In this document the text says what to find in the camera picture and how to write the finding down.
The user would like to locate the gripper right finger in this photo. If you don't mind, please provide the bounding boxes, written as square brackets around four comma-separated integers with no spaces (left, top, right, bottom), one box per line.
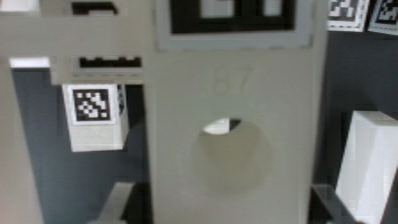
[312,184,365,224]

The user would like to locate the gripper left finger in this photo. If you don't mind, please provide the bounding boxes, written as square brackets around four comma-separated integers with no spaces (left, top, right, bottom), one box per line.
[88,182,136,224]

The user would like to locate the white chair back frame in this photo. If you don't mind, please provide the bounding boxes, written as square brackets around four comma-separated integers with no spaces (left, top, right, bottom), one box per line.
[0,0,330,224]

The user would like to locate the white chair leg with marker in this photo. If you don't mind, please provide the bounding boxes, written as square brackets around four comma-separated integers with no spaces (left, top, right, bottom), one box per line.
[63,84,131,152]

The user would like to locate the white chair seat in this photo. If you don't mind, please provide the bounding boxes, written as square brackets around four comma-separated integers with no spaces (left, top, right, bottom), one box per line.
[52,55,145,85]

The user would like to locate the white marker cube right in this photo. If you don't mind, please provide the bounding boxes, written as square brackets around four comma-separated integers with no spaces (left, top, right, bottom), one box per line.
[369,0,398,36]

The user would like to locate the white marker cube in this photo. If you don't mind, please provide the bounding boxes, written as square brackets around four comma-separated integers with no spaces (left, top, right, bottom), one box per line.
[369,0,398,36]
[328,0,370,32]

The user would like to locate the white marker cube left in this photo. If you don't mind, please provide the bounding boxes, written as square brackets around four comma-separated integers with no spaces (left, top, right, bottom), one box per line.
[328,0,370,32]

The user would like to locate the white U-shaped fence frame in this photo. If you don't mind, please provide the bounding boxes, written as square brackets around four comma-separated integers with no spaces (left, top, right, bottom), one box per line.
[337,111,398,224]

